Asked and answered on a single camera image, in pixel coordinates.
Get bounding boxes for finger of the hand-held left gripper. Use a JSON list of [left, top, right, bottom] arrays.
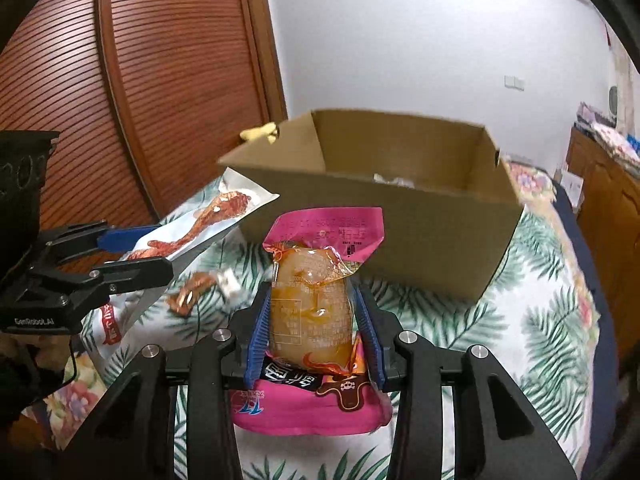
[[62, 256, 175, 308], [42, 220, 161, 261]]

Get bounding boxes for wooden louvred wardrobe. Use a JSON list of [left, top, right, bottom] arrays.
[[0, 0, 288, 261]]

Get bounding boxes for purple storage basket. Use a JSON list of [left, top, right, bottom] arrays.
[[575, 102, 613, 128]]

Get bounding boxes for folded floral cloths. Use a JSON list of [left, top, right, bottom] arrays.
[[592, 125, 640, 171]]

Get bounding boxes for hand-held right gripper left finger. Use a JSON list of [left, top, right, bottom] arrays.
[[55, 281, 274, 480]]

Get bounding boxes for pink snack packet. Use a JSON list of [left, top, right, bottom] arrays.
[[231, 207, 392, 436]]

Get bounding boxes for navy bed sheet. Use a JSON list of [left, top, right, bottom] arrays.
[[552, 180, 621, 461]]

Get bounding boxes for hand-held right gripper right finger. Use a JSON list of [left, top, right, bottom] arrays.
[[351, 284, 577, 480]]

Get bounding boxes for clear packet with brown snack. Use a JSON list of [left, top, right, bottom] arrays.
[[166, 269, 241, 317]]

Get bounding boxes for person's left hand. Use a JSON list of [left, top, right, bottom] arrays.
[[0, 332, 68, 373]]

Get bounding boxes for wooden cabinet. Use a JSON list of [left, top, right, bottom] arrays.
[[565, 127, 640, 311]]

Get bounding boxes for yellow pillow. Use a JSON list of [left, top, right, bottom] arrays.
[[239, 121, 280, 145]]

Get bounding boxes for cream curtain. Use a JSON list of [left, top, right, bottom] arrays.
[[612, 50, 638, 126]]

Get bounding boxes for white carton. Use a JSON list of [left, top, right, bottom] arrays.
[[560, 169, 585, 207]]

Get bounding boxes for white chicken leg snack packet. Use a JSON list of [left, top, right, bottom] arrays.
[[92, 167, 281, 361]]

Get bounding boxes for green leaf printed blanket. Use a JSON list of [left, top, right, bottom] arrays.
[[80, 170, 601, 480]]

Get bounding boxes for brown cardboard box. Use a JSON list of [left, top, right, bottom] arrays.
[[217, 108, 523, 302]]

